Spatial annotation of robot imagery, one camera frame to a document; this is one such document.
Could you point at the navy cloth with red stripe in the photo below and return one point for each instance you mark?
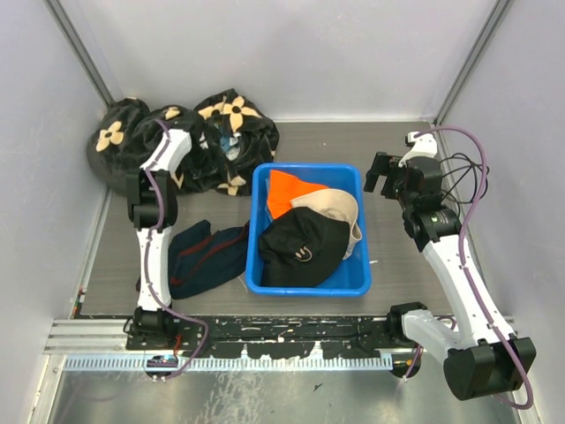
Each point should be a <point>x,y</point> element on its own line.
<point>200,259</point>

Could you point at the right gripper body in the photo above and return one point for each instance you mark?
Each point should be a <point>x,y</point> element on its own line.
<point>399,189</point>

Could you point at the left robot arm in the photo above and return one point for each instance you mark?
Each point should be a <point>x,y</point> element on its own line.
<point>152,210</point>

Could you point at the black bucket hat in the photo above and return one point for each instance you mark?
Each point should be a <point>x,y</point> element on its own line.
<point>301,248</point>

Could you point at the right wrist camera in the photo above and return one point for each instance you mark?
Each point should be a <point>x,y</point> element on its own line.
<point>420,146</point>

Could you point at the black wire hat stand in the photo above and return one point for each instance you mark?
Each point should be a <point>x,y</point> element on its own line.
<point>468,167</point>

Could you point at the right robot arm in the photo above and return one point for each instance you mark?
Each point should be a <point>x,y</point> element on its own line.
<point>482,356</point>

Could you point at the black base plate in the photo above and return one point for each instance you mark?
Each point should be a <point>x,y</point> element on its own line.
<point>329,351</point>

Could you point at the blue plastic bin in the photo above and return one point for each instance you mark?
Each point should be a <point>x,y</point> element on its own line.
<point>353,277</point>

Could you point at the aluminium front rail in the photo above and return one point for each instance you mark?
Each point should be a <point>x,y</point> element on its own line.
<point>88,338</point>

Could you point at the beige bucket hat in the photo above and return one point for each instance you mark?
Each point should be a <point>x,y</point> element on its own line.
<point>335,204</point>

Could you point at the black flower-pattern blanket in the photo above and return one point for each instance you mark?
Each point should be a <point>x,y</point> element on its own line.
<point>230,138</point>

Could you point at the orange hat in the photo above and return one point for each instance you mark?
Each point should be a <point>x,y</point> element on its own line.
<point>282,188</point>

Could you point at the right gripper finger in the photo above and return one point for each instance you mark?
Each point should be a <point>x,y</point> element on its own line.
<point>381,162</point>
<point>371,179</point>

